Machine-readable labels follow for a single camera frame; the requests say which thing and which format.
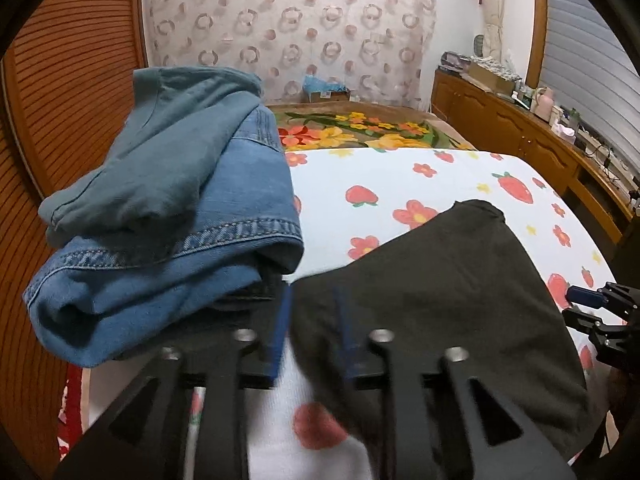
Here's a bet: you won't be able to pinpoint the black pants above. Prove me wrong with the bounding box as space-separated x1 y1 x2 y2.
290 200 608 461

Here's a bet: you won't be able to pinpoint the cardboard box on sideboard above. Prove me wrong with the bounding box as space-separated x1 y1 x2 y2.
462 57 524 94

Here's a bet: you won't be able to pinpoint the blue plastic bag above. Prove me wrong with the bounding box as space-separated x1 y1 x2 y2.
302 75 347 95

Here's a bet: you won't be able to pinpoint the grey window blind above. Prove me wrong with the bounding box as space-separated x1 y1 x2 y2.
540 0 640 171

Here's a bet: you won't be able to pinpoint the dark folded jeans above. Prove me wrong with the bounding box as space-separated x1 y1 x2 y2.
212 280 287 312

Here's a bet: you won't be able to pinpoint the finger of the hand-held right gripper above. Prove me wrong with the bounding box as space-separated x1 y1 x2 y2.
562 307 602 337
566 285 609 311

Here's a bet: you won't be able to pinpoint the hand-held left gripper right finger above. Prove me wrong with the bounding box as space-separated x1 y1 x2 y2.
332 285 576 480

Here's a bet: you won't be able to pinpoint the dark storage box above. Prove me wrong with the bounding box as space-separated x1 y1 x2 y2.
440 51 471 74

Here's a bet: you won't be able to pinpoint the red patterned cloth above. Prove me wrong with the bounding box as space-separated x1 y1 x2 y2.
56 364 92 462

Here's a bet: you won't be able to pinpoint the wooden window frame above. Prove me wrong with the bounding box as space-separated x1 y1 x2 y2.
525 0 549 87

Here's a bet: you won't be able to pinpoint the floral blanket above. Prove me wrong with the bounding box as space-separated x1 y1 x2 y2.
265 101 476 153

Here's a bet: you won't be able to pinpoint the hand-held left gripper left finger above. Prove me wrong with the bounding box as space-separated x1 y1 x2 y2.
52 282 296 480

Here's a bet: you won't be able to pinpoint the blue denim jeans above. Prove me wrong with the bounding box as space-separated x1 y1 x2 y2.
22 107 306 368

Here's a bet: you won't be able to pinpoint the strawberry print bed sheet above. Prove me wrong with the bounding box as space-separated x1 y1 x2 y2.
82 147 621 480

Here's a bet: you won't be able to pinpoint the wooden sideboard cabinet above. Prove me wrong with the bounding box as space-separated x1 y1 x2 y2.
431 69 640 246

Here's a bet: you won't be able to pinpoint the teal pants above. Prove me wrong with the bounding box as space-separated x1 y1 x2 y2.
39 66 266 249

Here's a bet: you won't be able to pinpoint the beige tied curtain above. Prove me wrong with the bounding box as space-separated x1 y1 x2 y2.
475 0 507 59

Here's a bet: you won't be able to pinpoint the wooden louvered wardrobe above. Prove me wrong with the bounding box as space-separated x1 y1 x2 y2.
0 0 148 480

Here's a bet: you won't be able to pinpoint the pink thermos jug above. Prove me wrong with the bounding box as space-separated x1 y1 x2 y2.
531 86 555 121

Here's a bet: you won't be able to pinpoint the white power strip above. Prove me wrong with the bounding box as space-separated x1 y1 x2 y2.
575 127 637 167

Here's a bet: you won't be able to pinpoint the circle patterned curtain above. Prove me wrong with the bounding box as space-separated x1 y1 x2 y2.
141 0 438 111

